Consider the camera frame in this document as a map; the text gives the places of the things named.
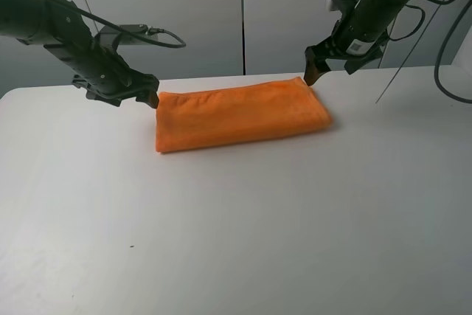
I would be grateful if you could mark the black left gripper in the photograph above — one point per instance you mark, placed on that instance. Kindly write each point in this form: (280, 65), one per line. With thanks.
(105, 75)

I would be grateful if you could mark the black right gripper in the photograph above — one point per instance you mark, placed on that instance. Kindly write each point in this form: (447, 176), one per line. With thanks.
(355, 44)

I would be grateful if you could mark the orange microfiber towel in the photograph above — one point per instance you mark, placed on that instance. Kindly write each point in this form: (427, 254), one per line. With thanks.
(206, 119)

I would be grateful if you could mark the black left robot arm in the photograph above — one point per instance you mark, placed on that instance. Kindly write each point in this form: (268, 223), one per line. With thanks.
(58, 27)

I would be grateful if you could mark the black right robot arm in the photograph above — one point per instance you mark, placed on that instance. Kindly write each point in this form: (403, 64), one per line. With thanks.
(368, 11)

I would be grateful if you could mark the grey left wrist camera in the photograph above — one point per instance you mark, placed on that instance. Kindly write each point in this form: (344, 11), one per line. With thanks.
(113, 38)

